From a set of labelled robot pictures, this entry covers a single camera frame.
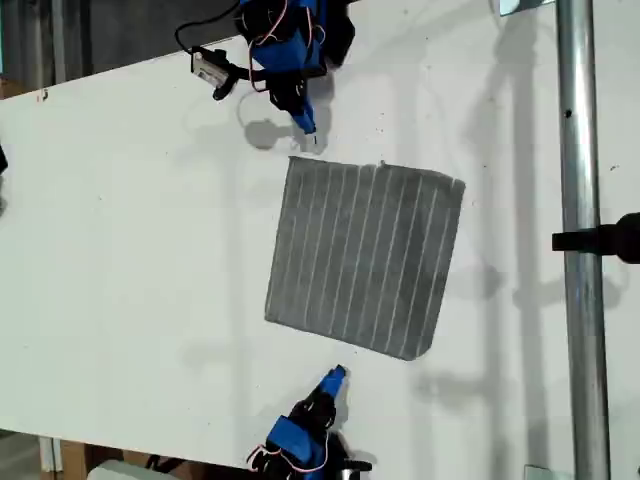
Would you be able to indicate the grey striped towel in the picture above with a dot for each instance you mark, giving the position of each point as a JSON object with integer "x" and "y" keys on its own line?
{"x": 365, "y": 260}

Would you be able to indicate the white plastic container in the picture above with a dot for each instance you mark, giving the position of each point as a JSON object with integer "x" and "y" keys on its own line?
{"x": 115, "y": 472}

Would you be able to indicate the brown cardboard box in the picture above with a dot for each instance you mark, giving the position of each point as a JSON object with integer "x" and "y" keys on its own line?
{"x": 75, "y": 457}

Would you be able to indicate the black object at table edge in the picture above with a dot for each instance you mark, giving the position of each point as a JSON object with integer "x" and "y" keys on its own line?
{"x": 2, "y": 160}

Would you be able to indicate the arm camera stalk black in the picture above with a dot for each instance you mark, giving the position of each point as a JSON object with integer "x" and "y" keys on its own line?
{"x": 235, "y": 72}

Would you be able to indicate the arm camera box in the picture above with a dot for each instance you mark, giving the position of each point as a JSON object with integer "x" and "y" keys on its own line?
{"x": 357, "y": 465}
{"x": 205, "y": 67}

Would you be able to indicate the steel post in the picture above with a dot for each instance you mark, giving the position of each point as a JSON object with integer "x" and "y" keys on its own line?
{"x": 580, "y": 150}

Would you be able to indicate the black post clamp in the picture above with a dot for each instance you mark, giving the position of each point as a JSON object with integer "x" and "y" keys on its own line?
{"x": 615, "y": 240}

